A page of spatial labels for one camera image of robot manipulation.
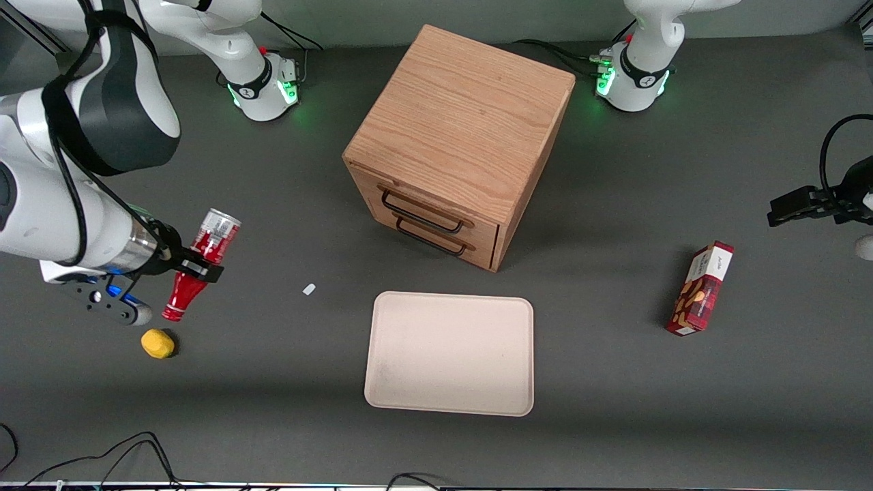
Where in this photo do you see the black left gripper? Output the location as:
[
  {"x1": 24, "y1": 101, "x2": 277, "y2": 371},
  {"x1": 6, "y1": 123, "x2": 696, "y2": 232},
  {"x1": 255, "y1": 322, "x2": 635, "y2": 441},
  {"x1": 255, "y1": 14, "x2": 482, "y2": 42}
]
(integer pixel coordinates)
[{"x1": 767, "y1": 155, "x2": 873, "y2": 228}]

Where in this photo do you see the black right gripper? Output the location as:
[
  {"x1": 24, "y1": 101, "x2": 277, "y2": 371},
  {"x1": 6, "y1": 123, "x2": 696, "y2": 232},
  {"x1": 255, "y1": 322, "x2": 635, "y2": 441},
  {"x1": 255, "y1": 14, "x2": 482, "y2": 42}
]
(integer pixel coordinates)
[{"x1": 140, "y1": 218, "x2": 225, "y2": 284}]

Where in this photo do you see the red coke bottle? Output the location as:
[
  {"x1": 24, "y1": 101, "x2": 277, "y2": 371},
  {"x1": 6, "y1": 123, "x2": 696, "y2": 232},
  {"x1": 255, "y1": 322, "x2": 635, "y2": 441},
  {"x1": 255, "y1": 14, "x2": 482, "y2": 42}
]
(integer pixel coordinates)
[{"x1": 162, "y1": 208, "x2": 242, "y2": 323}]

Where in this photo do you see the beige plastic tray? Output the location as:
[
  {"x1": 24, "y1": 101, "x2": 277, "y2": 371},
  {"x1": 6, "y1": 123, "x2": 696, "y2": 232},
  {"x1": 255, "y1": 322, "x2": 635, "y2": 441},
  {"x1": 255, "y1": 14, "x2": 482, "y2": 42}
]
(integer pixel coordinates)
[{"x1": 364, "y1": 291, "x2": 535, "y2": 417}]

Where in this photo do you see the yellow lemon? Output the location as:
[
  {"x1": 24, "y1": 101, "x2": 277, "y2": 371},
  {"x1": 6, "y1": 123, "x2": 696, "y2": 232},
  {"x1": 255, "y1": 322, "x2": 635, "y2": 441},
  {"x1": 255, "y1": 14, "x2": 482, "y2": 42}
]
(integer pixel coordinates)
[{"x1": 140, "y1": 329, "x2": 176, "y2": 360}]

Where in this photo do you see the red cookie box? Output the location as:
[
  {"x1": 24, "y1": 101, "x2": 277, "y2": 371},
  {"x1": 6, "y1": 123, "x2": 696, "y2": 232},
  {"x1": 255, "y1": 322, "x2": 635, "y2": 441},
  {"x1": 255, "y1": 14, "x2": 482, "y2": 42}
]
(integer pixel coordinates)
[{"x1": 666, "y1": 241, "x2": 735, "y2": 336}]

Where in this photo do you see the wooden drawer front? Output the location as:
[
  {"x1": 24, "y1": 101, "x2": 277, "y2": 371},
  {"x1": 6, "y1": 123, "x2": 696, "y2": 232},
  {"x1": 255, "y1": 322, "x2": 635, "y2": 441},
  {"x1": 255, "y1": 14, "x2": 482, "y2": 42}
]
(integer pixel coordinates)
[
  {"x1": 368, "y1": 205, "x2": 498, "y2": 269},
  {"x1": 356, "y1": 169, "x2": 501, "y2": 248}
]

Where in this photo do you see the wooden drawer cabinet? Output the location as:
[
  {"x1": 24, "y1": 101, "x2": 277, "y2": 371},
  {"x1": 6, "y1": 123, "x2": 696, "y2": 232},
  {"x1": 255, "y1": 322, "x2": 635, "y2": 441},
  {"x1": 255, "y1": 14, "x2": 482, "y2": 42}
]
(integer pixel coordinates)
[{"x1": 342, "y1": 25, "x2": 576, "y2": 273}]

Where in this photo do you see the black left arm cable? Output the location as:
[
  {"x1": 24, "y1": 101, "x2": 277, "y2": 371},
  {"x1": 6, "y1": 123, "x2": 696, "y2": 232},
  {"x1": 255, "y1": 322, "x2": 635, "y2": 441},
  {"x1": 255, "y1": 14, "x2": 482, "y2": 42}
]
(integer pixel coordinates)
[{"x1": 820, "y1": 114, "x2": 873, "y2": 200}]

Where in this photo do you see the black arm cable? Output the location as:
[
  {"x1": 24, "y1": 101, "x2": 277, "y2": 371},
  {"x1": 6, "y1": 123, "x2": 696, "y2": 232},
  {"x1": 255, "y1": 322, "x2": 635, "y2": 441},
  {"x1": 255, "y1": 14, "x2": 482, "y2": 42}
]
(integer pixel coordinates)
[
  {"x1": 41, "y1": 0, "x2": 173, "y2": 275},
  {"x1": 820, "y1": 114, "x2": 873, "y2": 200}
]

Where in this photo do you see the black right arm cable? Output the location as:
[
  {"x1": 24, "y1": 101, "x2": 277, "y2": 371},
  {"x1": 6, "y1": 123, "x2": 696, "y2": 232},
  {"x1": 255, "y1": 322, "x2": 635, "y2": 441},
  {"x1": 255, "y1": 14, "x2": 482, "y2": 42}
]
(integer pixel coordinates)
[{"x1": 41, "y1": 0, "x2": 173, "y2": 275}]

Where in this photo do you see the long black table cable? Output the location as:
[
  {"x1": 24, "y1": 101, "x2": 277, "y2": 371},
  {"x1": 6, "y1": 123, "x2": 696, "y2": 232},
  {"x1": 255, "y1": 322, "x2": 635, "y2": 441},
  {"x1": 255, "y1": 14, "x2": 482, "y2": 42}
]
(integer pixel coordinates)
[{"x1": 24, "y1": 431, "x2": 183, "y2": 489}]

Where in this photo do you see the black metal drawer handle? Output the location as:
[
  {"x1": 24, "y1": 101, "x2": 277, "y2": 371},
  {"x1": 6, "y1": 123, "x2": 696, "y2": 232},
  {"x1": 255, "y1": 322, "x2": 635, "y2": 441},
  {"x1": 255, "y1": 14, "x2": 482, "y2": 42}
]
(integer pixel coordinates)
[
  {"x1": 380, "y1": 189, "x2": 465, "y2": 235},
  {"x1": 395, "y1": 216, "x2": 469, "y2": 258}
]

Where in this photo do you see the black right base cable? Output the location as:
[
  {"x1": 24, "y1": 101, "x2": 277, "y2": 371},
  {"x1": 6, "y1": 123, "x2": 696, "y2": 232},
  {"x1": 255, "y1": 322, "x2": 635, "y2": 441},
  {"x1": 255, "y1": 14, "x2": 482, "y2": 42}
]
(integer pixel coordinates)
[{"x1": 256, "y1": 15, "x2": 323, "y2": 53}]

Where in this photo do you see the black base cable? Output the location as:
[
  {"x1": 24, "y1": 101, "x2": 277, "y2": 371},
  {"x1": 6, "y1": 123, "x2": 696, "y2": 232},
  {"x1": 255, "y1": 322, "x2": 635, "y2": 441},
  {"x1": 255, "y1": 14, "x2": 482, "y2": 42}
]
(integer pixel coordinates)
[
  {"x1": 256, "y1": 15, "x2": 323, "y2": 53},
  {"x1": 513, "y1": 38, "x2": 602, "y2": 76}
]

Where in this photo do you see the short black looped cable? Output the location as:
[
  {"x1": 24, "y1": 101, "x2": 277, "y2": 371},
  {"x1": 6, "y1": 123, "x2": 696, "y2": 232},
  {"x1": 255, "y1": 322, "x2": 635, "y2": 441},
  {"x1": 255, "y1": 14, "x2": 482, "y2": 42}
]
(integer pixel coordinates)
[{"x1": 0, "y1": 422, "x2": 19, "y2": 475}]

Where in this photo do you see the black left base cable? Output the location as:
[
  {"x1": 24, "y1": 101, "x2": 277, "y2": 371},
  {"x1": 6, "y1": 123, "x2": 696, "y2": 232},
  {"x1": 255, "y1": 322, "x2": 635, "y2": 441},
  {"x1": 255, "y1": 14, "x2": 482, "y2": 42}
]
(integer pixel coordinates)
[{"x1": 513, "y1": 38, "x2": 602, "y2": 76}]

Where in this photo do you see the black table edge cable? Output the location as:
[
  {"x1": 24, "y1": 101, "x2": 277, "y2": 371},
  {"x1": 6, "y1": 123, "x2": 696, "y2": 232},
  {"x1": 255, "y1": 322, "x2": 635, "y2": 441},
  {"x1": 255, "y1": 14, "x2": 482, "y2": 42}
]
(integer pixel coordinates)
[{"x1": 385, "y1": 472, "x2": 445, "y2": 491}]

